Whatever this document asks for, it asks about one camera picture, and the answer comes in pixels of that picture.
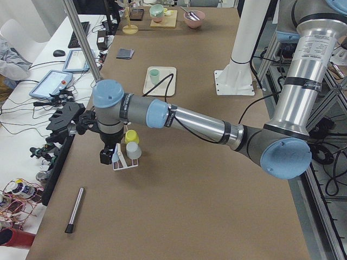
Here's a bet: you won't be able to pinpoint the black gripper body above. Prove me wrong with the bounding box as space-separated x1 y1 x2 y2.
99 130 122 151

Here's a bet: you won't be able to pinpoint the green cup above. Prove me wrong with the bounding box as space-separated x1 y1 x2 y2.
149 69 160 85

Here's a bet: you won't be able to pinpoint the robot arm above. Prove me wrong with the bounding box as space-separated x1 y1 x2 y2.
93 1 346 179

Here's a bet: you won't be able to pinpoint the light blue cup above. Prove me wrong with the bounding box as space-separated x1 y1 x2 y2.
111 152 119 163

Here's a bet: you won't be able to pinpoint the yellow cup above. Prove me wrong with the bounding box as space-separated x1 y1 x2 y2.
125 129 139 144

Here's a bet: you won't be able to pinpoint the grey-blue cup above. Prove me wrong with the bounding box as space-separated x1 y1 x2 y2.
126 141 142 160

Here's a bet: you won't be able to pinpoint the black metal cylinder tool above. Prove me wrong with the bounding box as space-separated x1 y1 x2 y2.
65 187 85 234

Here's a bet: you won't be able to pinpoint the teach pendant near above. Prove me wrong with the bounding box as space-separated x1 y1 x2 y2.
29 70 73 100

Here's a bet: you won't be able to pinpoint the teach pendant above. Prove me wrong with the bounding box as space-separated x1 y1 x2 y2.
62 49 89 74
29 70 73 100

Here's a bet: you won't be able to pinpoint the teach pendant far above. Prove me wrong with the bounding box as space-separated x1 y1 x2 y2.
62 49 89 74

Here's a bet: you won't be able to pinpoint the grey folded cloth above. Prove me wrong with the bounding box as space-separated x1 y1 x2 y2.
116 48 134 60

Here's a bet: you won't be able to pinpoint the black computer mouse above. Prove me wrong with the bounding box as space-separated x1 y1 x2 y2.
53 49 66 57

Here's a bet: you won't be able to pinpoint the black keyboard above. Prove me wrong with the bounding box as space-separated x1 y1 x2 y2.
67 21 91 49

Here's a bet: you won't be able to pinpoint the wooden mug tree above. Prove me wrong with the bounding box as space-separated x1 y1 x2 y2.
116 1 138 35

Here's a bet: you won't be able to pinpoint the seated person grey jacket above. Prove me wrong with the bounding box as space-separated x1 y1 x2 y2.
1 37 31 89

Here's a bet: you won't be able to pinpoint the bamboo cutting board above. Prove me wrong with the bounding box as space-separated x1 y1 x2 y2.
150 10 178 29

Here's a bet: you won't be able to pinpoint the green stacked bowls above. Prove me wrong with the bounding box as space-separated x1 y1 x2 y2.
149 4 164 23

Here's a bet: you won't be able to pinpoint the pink bowl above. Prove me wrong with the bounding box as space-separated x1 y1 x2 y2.
183 10 205 29

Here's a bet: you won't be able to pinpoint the metal scoop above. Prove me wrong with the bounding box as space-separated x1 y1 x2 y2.
181 6 200 21

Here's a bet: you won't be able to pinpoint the wooden rack handle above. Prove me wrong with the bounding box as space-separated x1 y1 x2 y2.
115 143 123 158

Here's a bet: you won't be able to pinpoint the white wire cup rack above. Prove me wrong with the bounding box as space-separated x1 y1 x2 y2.
111 144 139 171

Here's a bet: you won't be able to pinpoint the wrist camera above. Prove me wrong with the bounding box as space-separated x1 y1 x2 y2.
76 110 100 135

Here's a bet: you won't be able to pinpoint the white pedestal column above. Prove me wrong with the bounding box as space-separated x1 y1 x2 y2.
214 1 277 96

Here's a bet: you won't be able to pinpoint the aluminium frame post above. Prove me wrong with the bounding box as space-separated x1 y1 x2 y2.
62 0 102 83

